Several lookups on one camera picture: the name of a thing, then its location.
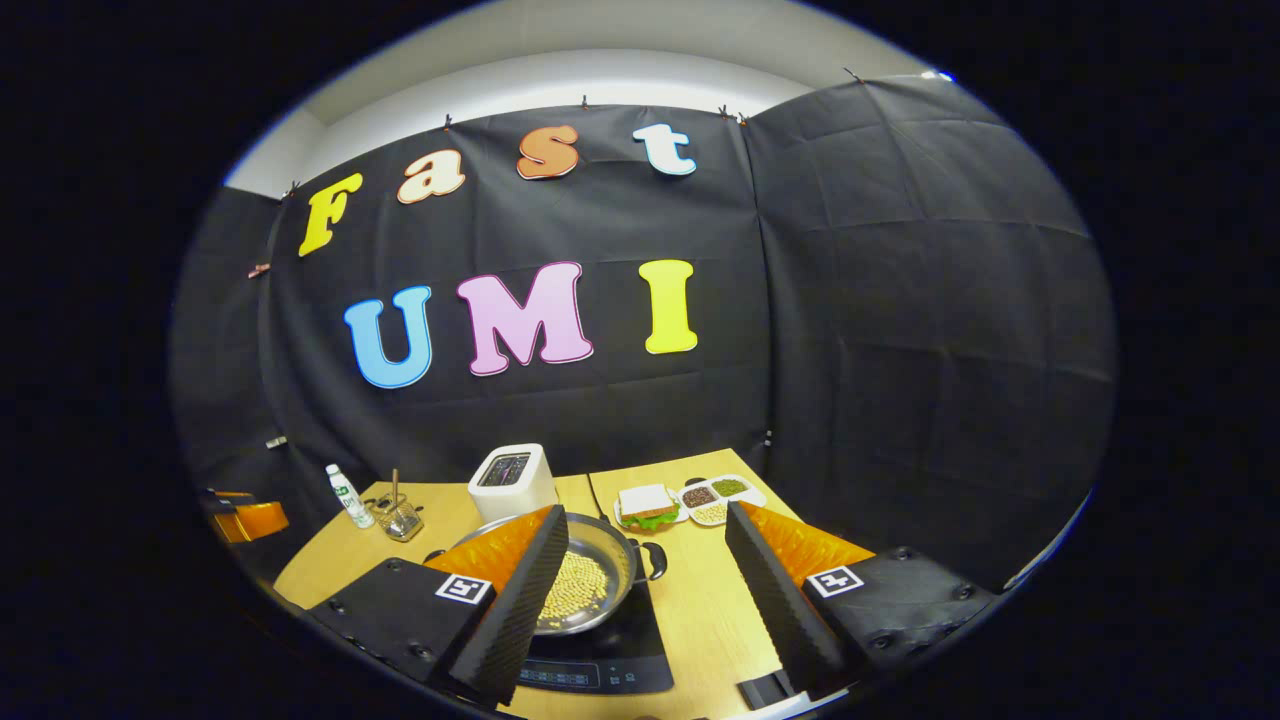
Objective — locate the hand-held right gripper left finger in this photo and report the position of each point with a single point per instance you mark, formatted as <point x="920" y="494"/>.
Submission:
<point x="515" y="610"/>

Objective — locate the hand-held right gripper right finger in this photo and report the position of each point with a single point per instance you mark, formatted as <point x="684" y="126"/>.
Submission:
<point x="775" y="600"/>

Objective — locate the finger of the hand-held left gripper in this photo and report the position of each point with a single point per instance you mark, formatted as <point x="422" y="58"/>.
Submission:
<point x="228" y="497"/>
<point x="260" y="522"/>

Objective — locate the stainless steel pot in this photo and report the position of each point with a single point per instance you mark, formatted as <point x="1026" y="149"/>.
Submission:
<point x="605" y="545"/>

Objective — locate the black induction cooktop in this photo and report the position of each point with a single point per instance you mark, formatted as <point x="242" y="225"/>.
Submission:
<point x="620" y="655"/>

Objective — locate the pile of yellow soybeans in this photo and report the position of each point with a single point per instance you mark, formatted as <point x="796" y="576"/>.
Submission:
<point x="580" y="585"/>

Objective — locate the white drink bottle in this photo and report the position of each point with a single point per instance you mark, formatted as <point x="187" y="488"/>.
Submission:
<point x="350" y="500"/>

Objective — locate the white divided bean dish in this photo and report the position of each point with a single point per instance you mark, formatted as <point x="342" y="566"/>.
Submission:
<point x="725" y="500"/>

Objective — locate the white toaster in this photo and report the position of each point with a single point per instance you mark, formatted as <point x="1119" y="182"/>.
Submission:
<point x="520" y="495"/>

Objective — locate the sandwich with lettuce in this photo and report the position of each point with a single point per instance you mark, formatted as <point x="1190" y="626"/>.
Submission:
<point x="647" y="503"/>

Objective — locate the black backdrop cloth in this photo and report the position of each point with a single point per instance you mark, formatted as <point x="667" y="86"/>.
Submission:
<point x="900" y="300"/>

